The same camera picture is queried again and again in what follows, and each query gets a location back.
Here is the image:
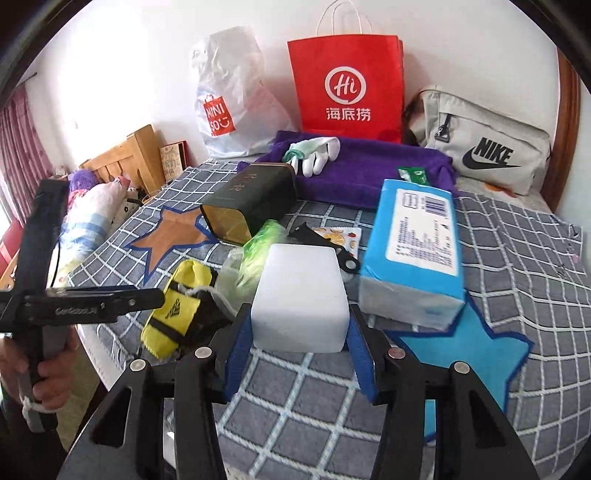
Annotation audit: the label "yellow black fabric pouch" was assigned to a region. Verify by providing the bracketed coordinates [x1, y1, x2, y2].
[140, 260, 232, 360]

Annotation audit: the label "grey Nike waist bag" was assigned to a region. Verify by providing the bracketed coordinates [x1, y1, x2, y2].
[404, 86, 551, 195]

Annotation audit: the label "pink curtain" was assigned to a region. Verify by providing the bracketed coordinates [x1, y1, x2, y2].
[1, 85, 53, 225]

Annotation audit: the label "purple towel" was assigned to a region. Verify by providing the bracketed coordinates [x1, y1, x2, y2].
[236, 129, 459, 211]

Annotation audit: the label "small picture frame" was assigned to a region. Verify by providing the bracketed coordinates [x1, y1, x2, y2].
[159, 141, 188, 183]

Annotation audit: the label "orange star patch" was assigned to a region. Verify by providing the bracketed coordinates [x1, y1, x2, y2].
[126, 207, 218, 284]

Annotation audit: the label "green snack packet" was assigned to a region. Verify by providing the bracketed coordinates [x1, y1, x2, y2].
[398, 167, 430, 186]

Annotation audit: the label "dark green tin box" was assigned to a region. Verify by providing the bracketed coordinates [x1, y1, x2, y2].
[201, 163, 297, 245]

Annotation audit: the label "green wipes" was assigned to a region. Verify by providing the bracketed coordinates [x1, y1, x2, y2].
[214, 220, 287, 316]

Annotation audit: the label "blue tissue pack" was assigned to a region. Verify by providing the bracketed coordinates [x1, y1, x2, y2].
[359, 179, 465, 331]

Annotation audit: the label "purple plush toy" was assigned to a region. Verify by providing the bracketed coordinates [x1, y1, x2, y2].
[68, 169, 100, 192]

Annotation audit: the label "wooden chair frame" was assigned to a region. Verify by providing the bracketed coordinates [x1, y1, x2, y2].
[541, 49, 581, 212]

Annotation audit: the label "person's left hand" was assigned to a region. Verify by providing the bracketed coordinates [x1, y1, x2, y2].
[1, 327, 80, 410]

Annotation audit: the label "red paper shopping bag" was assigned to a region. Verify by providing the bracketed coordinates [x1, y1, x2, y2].
[287, 30, 405, 143]

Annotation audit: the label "wooden headboard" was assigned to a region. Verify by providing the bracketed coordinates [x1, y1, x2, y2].
[80, 124, 165, 195]

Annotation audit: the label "white glove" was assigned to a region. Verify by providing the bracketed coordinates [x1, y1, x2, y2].
[281, 137, 341, 178]

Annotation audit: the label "white plush pillow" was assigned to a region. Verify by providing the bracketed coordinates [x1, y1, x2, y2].
[57, 176, 141, 282]

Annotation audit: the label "white sponge block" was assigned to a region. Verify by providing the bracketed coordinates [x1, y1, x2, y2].
[250, 244, 349, 353]

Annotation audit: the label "white Miniso plastic bag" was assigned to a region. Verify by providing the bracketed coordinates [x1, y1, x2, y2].
[192, 26, 294, 158]

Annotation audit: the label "orange fruit print packet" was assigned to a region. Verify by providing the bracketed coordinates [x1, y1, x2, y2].
[314, 227, 362, 259]

